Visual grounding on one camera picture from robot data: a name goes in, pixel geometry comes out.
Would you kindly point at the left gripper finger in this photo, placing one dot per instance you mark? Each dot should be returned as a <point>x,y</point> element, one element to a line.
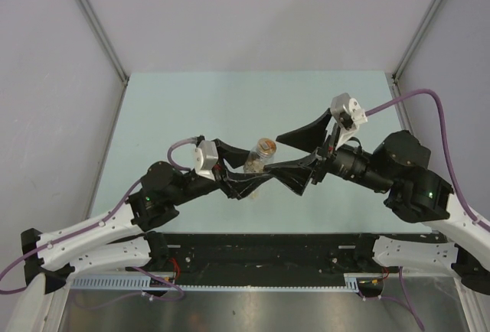
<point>240,185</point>
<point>235,157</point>

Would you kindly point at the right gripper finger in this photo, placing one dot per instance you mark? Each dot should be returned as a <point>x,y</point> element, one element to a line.
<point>309,137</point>
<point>295,174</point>

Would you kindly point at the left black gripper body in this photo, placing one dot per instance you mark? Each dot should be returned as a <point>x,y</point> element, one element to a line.
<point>220,171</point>

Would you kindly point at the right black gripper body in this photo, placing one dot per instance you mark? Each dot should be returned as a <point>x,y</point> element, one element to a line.
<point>326,154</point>

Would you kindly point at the clear pill bottle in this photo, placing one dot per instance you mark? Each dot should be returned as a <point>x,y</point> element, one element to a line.
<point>261,154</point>

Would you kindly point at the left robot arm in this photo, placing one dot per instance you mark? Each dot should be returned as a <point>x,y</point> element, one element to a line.
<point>124,235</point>

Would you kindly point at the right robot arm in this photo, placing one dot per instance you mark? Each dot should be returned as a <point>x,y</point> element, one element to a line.
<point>398,167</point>

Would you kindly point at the aluminium front beam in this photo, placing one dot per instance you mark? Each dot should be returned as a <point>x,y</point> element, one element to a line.
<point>421,271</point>

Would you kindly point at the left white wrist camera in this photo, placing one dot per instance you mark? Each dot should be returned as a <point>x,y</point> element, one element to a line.
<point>205,158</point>

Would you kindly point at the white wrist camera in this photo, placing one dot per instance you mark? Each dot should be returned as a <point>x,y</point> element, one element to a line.
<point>348,115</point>
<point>205,158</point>

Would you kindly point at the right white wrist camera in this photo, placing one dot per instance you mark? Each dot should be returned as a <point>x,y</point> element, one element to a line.
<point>348,115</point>

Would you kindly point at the right aluminium frame post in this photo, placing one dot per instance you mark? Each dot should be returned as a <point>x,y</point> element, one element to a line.
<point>429,16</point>

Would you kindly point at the aluminium frame post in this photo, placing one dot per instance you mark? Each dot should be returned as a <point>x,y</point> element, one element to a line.
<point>99,32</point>
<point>429,16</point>

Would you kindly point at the left aluminium frame post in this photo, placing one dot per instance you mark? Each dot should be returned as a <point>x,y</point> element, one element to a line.
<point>99,32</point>

